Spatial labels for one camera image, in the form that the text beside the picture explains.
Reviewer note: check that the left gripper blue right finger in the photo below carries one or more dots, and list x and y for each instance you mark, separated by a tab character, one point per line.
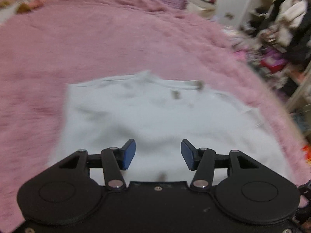
202	161

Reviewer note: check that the cream open wardrobe shelf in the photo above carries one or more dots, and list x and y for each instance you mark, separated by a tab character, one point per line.
285	70

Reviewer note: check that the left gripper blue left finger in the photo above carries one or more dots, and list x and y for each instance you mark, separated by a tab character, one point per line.
114	160

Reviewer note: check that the pink fluffy bed blanket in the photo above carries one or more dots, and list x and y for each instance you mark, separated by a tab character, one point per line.
70	41

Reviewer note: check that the white Nevada long-sleeve shirt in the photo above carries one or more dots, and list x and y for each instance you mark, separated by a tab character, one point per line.
158	114

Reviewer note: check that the brown plush toy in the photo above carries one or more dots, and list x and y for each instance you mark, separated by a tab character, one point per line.
23	8

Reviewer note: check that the cluttered bedside table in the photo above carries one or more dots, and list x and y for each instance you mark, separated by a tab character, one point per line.
204	8

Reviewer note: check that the white hanging jacket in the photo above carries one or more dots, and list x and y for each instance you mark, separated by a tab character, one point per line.
290	16

